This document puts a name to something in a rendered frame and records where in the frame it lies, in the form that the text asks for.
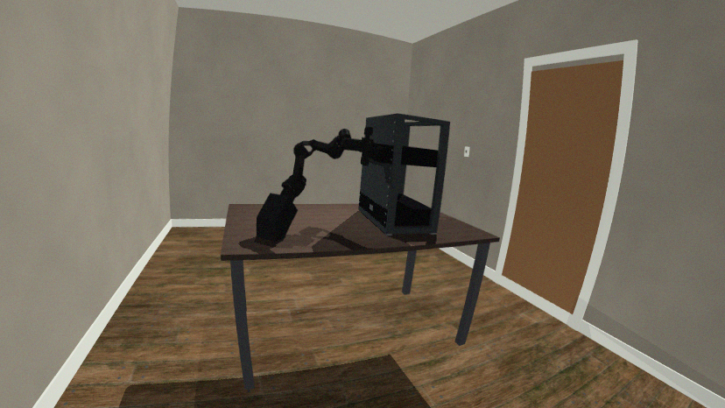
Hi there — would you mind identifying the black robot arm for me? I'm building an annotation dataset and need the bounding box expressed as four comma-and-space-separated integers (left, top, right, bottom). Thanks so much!
281, 129, 372, 201

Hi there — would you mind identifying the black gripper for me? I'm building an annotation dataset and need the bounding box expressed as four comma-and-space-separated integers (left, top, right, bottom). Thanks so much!
352, 127, 383, 166

